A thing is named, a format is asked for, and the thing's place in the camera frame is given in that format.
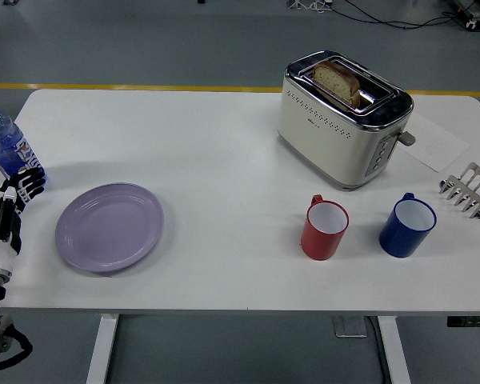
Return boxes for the purple round plate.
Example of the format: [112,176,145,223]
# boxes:
[54,182,165,274]

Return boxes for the clear blue-capped water bottle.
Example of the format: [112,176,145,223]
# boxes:
[0,98,49,189]

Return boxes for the white table leg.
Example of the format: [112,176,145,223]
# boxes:
[375,316,412,384]
[86,314,120,384]

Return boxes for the red enamel mug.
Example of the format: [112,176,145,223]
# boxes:
[300,194,350,262]

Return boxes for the cream chrome two-slot toaster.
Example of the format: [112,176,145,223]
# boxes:
[276,50,417,191]

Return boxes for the brown bread slice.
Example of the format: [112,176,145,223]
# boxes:
[312,60,362,107]

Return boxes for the blue enamel mug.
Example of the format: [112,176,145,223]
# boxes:
[378,192,438,258]

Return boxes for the white paper sheet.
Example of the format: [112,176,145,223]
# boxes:
[398,112,470,174]

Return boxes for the silver metal toast rack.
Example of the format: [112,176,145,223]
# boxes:
[438,162,480,221]

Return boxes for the black table control panel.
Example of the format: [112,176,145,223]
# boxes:
[446,315,480,328]

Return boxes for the grey under-table bracket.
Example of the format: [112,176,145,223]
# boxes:
[333,316,369,339]

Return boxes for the black floor cable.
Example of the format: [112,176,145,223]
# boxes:
[330,0,471,30]

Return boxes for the metal equipment frame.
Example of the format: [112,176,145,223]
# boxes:
[447,0,480,31]

